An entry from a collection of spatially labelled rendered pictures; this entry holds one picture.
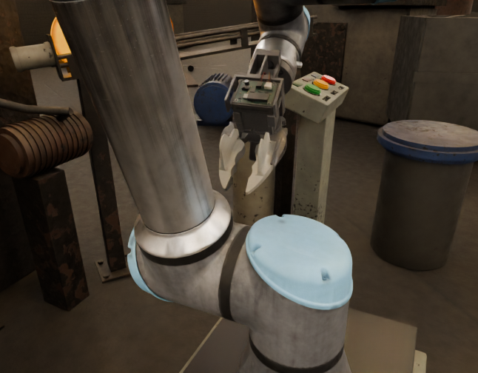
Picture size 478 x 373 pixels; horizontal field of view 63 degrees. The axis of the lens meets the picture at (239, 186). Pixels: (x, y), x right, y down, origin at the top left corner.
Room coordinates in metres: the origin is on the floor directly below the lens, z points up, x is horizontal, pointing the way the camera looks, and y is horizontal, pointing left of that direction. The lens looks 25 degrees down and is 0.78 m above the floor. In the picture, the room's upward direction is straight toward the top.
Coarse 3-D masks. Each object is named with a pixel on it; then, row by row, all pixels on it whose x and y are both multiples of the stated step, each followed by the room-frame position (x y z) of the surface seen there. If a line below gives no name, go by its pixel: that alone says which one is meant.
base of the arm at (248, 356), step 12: (252, 348) 0.34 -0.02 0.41; (240, 360) 0.37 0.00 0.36; (252, 360) 0.34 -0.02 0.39; (264, 360) 0.32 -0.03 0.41; (336, 360) 0.32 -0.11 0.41; (240, 372) 0.36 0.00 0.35; (252, 372) 0.33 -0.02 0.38; (264, 372) 0.32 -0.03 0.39; (276, 372) 0.31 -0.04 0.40; (288, 372) 0.31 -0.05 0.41; (300, 372) 0.30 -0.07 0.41; (312, 372) 0.31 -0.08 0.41; (324, 372) 0.31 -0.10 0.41; (336, 372) 0.32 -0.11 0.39; (348, 372) 0.34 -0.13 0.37
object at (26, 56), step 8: (16, 48) 0.97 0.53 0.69; (24, 48) 0.98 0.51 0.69; (32, 48) 0.98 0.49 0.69; (40, 48) 0.99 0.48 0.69; (48, 48) 0.99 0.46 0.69; (16, 56) 0.96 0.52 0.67; (24, 56) 0.97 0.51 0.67; (32, 56) 0.97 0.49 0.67; (40, 56) 0.98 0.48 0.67; (48, 56) 0.99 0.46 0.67; (16, 64) 0.95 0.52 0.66; (24, 64) 0.97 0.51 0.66; (32, 64) 0.97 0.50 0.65; (40, 64) 0.98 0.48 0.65; (48, 64) 1.00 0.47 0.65
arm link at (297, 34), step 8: (304, 8) 0.72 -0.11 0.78; (304, 16) 0.71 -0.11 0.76; (264, 24) 0.66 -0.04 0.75; (288, 24) 0.65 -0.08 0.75; (296, 24) 0.66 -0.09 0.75; (304, 24) 0.68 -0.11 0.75; (264, 32) 0.67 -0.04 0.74; (272, 32) 0.66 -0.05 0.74; (280, 32) 0.65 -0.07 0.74; (288, 32) 0.66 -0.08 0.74; (296, 32) 0.66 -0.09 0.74; (304, 32) 0.68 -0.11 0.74; (288, 40) 0.64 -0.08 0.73; (296, 40) 0.65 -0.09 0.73; (304, 40) 0.68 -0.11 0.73; (296, 48) 0.64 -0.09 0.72
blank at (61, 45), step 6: (54, 24) 1.01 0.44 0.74; (54, 30) 1.01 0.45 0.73; (60, 30) 1.02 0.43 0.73; (54, 36) 1.01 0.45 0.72; (60, 36) 1.02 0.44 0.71; (54, 42) 1.01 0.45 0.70; (60, 42) 1.01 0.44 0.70; (66, 42) 1.02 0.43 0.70; (60, 48) 1.01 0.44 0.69; (66, 48) 1.02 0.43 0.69; (66, 60) 1.02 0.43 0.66
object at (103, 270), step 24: (96, 120) 1.03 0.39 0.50; (288, 120) 1.34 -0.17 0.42; (96, 144) 1.03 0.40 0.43; (288, 144) 1.35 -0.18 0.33; (96, 168) 1.02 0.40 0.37; (288, 168) 1.35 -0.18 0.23; (96, 192) 1.04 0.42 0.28; (288, 192) 1.35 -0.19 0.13; (120, 240) 1.04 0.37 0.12; (96, 264) 1.06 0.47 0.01; (120, 264) 1.04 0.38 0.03
